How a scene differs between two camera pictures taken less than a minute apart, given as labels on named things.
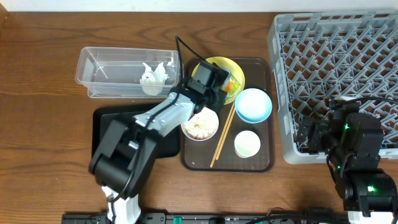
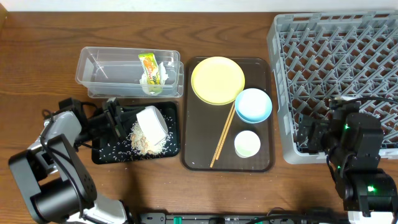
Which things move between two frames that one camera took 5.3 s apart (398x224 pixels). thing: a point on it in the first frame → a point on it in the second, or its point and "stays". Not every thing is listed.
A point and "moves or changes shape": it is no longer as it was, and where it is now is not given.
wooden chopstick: x=221 y=135 stays
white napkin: x=153 y=81 stays
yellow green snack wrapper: x=231 y=85 → x=152 y=71
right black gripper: x=306 y=134 stays
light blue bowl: x=253 y=106 stays
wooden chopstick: x=226 y=134 stays
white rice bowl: x=201 y=126 moves or changes shape
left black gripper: x=219 y=88 → x=112 y=119
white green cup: x=247 y=144 stays
